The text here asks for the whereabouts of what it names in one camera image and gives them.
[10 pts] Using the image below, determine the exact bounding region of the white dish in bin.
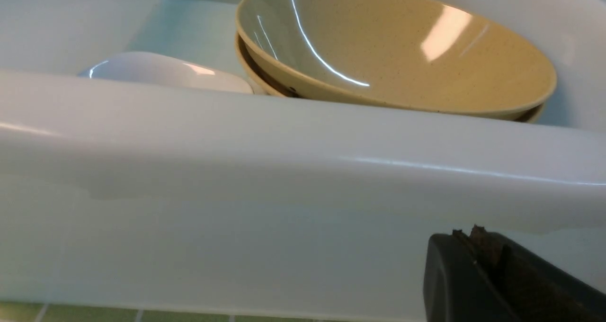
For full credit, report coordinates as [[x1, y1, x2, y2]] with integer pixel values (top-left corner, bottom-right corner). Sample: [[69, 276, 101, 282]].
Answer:
[[78, 52, 254, 94]]

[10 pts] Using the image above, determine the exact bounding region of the large white plastic bin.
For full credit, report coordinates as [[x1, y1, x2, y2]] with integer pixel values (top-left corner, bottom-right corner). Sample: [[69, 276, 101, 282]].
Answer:
[[0, 0, 605, 322]]

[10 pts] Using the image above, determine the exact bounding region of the lower tan noodle bowl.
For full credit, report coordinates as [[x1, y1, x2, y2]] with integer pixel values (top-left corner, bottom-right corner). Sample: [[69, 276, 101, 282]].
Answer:
[[234, 33, 546, 123]]

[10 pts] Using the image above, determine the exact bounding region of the tan noodle bowl in bin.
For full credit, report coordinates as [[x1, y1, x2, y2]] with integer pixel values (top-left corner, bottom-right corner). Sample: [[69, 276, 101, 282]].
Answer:
[[235, 0, 558, 120]]

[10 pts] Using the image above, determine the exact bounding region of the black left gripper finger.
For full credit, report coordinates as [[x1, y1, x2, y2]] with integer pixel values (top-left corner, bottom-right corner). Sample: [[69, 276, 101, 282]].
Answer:
[[423, 225, 606, 322]]

